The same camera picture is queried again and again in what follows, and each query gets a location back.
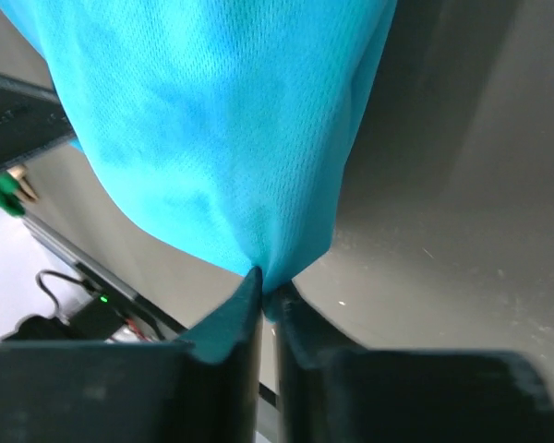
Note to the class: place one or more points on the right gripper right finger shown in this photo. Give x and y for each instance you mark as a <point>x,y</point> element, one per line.
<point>333,389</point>

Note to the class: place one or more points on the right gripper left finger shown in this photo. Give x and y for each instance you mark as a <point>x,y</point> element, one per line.
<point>201,387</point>

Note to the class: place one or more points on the teal t shirt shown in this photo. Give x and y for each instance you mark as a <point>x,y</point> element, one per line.
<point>221,128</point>

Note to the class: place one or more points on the beige cardboard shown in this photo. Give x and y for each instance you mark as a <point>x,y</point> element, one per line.
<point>25,191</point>

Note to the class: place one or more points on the green t shirt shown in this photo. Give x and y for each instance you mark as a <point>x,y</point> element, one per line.
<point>9,202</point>

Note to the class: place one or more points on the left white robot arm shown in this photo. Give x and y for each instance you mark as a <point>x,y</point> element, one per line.
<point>32,121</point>

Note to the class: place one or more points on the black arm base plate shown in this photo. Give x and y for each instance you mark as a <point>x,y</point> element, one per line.
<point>99,319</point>

